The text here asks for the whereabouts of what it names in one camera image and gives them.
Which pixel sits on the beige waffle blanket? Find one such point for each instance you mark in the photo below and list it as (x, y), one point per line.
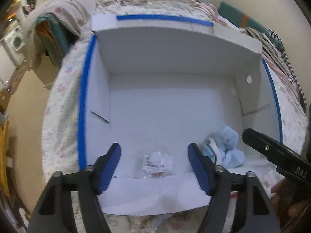
(72, 14)

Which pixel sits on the black white patterned cloth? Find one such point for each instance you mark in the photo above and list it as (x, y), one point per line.
(276, 57)

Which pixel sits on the green cushion orange stripe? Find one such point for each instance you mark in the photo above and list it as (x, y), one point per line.
(242, 20)

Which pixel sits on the green orange folded clothes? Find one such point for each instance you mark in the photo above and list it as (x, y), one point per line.
(57, 39)

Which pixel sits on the light blue plush toy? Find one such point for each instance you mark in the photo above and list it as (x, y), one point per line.
(221, 148)

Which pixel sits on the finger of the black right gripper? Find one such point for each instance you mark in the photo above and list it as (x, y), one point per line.
(288, 163)

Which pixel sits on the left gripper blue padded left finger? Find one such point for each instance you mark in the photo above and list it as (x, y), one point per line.
(54, 210)

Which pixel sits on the yellow wooden chair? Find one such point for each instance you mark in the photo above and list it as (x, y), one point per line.
(3, 164)

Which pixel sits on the white cardboard box blue tape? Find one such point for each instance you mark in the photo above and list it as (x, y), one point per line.
(170, 106)

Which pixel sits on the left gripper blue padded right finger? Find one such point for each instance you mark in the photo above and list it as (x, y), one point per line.
(254, 212)

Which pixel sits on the clear plastic bag with label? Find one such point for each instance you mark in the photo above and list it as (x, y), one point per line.
(153, 164)

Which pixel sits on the person's right hand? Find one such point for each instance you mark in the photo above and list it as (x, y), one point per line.
(284, 200)

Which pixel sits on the white washing machine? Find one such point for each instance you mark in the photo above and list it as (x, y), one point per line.
(14, 44)

